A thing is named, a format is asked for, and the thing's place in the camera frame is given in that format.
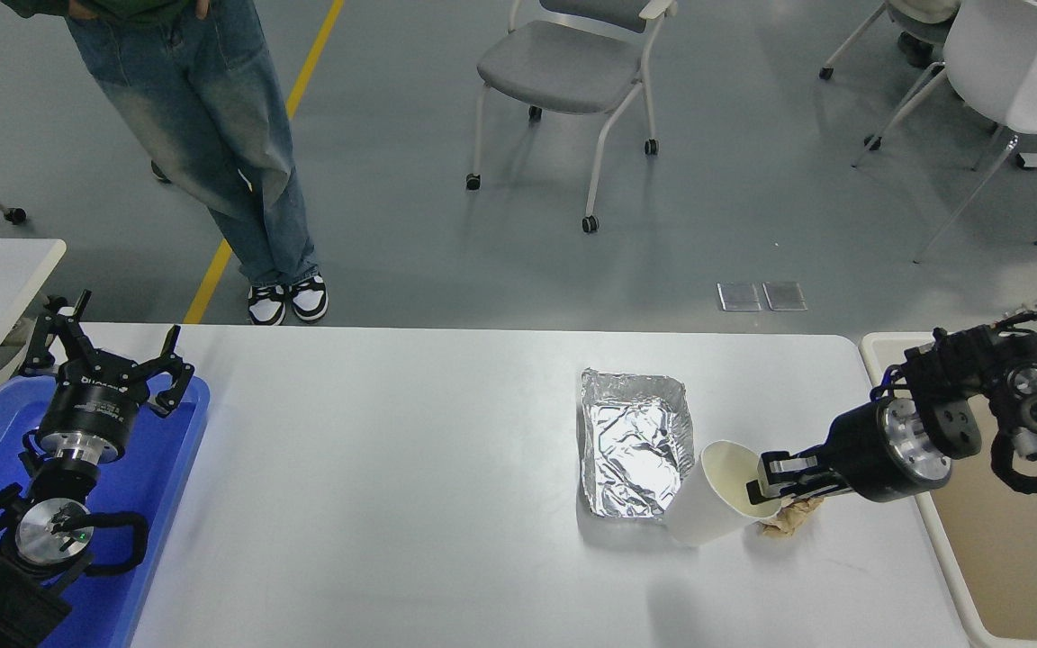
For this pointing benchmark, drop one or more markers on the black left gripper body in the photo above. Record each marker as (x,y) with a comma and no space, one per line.
(91,405)

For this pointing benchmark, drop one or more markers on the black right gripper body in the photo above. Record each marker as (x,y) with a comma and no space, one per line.
(856,450)

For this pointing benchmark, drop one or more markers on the white paper cup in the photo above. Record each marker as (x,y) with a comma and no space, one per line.
(707,513)

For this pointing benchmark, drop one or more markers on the silver foil tray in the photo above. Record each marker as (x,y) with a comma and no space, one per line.
(631,441)

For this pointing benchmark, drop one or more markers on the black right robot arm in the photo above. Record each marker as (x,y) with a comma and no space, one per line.
(969,360)

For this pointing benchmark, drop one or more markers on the person's right hand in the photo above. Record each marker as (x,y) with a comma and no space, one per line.
(83,8)

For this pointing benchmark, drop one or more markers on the person's left hand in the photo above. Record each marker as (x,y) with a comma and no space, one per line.
(202,8)

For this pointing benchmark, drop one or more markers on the crumpled tan paper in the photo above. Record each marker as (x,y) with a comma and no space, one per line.
(793,522)

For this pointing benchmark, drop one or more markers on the blue plastic tray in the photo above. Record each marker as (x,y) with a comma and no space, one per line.
(158,468)

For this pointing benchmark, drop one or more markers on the metal floor plate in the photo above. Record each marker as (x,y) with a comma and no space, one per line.
(739,297)
(784,295)

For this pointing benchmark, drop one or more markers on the large pale plastic bin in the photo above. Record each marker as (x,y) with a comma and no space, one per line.
(1005,558)

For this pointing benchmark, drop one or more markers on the person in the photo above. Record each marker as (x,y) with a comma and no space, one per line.
(212,135)
(919,13)

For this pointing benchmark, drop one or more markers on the white-framed wheeled chair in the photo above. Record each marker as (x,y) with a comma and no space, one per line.
(826,73)

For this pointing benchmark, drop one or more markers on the white plastic shell chair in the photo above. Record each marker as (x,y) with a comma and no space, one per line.
(996,54)

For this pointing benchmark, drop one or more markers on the grey padded wheeled chair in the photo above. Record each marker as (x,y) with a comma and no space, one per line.
(563,67)

